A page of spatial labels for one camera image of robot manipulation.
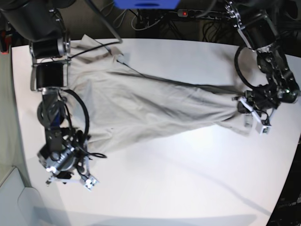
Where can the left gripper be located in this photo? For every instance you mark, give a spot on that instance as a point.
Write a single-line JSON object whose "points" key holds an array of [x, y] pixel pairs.
{"points": [[269, 96]]}

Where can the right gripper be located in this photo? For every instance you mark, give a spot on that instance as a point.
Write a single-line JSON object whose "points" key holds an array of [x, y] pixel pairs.
{"points": [[60, 165]]}

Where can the beige t-shirt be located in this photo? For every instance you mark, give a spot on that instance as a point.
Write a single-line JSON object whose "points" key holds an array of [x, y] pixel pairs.
{"points": [[126, 107]]}

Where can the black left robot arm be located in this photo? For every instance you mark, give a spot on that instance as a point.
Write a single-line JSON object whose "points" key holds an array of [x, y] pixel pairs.
{"points": [[260, 35]]}

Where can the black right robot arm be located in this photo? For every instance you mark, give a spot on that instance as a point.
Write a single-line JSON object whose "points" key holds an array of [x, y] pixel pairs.
{"points": [[40, 23]]}

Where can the black power strip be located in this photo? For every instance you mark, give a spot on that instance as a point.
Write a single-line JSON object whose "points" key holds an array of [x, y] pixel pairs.
{"points": [[199, 14]]}

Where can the red and black clamp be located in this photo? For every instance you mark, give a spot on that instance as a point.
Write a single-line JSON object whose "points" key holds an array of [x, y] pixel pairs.
{"points": [[5, 42]]}

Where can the blue box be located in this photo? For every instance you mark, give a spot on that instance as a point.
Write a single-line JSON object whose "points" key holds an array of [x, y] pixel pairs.
{"points": [[146, 4]]}

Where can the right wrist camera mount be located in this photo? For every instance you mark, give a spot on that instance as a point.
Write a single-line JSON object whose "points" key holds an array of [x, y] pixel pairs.
{"points": [[77, 179]]}

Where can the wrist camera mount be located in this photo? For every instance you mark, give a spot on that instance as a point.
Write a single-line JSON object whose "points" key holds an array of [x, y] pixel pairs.
{"points": [[77, 179], [261, 117]]}

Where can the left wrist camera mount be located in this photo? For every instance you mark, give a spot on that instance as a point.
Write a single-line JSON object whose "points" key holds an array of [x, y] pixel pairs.
{"points": [[261, 117]]}

